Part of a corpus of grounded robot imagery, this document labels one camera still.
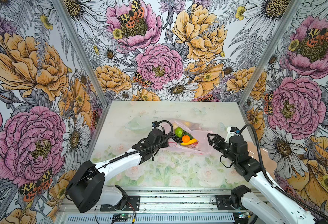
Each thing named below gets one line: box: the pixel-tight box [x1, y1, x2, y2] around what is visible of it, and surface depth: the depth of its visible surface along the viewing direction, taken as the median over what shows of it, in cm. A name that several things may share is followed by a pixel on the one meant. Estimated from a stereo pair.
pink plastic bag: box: [162, 119, 214, 154], surface depth 90 cm
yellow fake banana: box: [180, 138, 198, 146], surface depth 96 cm
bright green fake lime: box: [174, 126, 184, 139], surface depth 98 cm
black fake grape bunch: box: [170, 133, 183, 144], surface depth 98 cm
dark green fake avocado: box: [183, 130, 194, 140], surface depth 96 cm
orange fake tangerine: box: [181, 134, 191, 144], surface depth 96 cm
